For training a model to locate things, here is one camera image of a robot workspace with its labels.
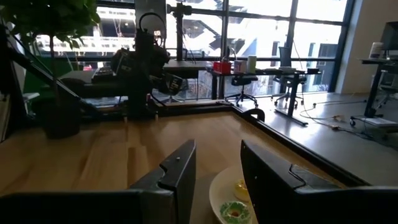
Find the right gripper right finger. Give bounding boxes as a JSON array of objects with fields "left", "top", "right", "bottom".
[{"left": 241, "top": 139, "right": 398, "bottom": 224}]

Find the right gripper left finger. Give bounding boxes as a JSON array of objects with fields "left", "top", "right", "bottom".
[{"left": 0, "top": 139, "right": 197, "bottom": 224}]

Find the yellow iced donut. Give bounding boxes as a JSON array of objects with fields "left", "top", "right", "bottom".
[{"left": 233, "top": 179, "right": 251, "bottom": 202}]

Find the green iced donut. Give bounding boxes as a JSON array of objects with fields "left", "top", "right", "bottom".
[{"left": 219, "top": 200, "right": 251, "bottom": 224}]

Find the red box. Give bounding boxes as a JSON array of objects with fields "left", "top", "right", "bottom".
[{"left": 213, "top": 61, "right": 233, "bottom": 75}]

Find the white round plate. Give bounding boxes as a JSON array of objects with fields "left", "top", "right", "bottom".
[{"left": 208, "top": 164, "right": 259, "bottom": 224}]

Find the potted green plant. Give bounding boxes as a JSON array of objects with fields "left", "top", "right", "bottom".
[{"left": 0, "top": 0, "right": 101, "bottom": 140}]

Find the white square container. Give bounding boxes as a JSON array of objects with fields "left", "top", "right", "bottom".
[{"left": 233, "top": 59, "right": 248, "bottom": 74}]

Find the black curved hook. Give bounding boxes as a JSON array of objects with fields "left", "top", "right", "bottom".
[{"left": 242, "top": 108, "right": 266, "bottom": 123}]

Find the black office chair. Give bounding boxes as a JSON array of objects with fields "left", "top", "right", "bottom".
[
  {"left": 271, "top": 46, "right": 307, "bottom": 108},
  {"left": 225, "top": 74, "right": 259, "bottom": 108}
]

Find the black office desk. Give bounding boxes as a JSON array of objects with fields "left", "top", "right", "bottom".
[{"left": 205, "top": 67, "right": 323, "bottom": 127}]

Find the pale green roll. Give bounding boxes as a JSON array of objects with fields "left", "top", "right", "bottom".
[{"left": 247, "top": 55, "right": 257, "bottom": 74}]

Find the black standing desk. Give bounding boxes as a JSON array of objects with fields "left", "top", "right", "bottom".
[{"left": 349, "top": 57, "right": 398, "bottom": 128}]

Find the black computer monitor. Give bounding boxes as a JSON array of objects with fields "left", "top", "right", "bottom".
[{"left": 381, "top": 21, "right": 398, "bottom": 52}]

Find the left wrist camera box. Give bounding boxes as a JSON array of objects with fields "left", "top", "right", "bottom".
[{"left": 164, "top": 73, "right": 184, "bottom": 96}]

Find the black vertical stand post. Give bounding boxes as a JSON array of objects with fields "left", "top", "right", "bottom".
[{"left": 167, "top": 2, "right": 192, "bottom": 62}]

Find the black table edge rail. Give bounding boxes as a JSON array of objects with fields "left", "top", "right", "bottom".
[{"left": 155, "top": 99, "right": 371, "bottom": 187}]

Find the floor cable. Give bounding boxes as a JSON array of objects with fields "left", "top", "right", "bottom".
[{"left": 300, "top": 93, "right": 374, "bottom": 139}]

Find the black diagonal frame strut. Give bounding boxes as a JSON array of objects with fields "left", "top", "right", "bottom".
[{"left": 6, "top": 46, "right": 101, "bottom": 121}]

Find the large window frame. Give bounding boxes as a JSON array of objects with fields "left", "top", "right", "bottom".
[{"left": 30, "top": 0, "right": 357, "bottom": 94}]

